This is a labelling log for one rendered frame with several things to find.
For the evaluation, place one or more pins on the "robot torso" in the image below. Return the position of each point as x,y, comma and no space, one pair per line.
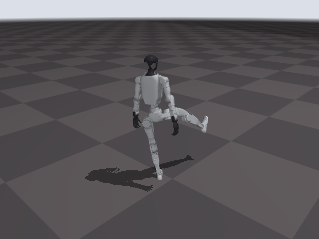
152,94

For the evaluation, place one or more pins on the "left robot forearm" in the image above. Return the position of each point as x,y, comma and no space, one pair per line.
136,106

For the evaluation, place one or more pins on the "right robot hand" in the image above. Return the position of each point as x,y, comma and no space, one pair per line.
175,125

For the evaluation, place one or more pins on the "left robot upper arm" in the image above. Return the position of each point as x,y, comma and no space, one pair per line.
138,96

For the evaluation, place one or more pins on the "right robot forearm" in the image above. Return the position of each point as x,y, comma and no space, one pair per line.
172,107

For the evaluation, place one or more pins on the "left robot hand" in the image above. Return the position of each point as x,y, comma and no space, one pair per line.
135,120

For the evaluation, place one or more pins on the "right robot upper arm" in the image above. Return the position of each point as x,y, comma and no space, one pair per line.
166,88

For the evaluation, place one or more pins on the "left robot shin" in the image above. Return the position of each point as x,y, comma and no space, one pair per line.
155,158

